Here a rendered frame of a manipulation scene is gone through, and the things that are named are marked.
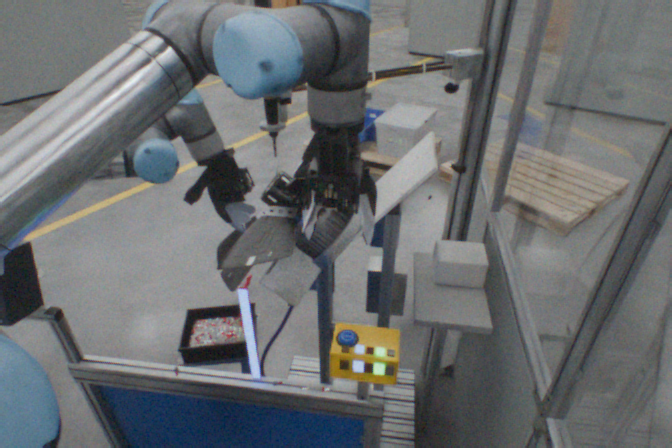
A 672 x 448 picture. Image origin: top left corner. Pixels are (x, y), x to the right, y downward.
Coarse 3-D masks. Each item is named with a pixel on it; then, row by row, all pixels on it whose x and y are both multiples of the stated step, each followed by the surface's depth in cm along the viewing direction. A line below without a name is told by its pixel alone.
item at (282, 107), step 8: (280, 96) 111; (288, 96) 111; (280, 104) 111; (288, 104) 111; (280, 112) 113; (264, 120) 116; (280, 120) 114; (264, 128) 112; (272, 128) 111; (280, 128) 112
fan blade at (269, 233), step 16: (256, 224) 125; (272, 224) 123; (288, 224) 123; (240, 240) 120; (256, 240) 117; (272, 240) 116; (288, 240) 115; (224, 256) 117; (240, 256) 114; (256, 256) 111; (272, 256) 109; (288, 256) 107
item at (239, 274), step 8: (256, 216) 142; (248, 224) 143; (232, 232) 148; (240, 232) 145; (224, 240) 150; (232, 240) 146; (224, 248) 148; (224, 272) 144; (232, 272) 142; (240, 272) 140; (224, 280) 143; (232, 280) 141; (240, 280) 139; (232, 288) 139
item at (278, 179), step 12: (276, 180) 131; (288, 180) 133; (264, 192) 139; (276, 192) 131; (288, 192) 132; (300, 192) 135; (276, 204) 133; (288, 204) 133; (300, 204) 134; (300, 216) 133
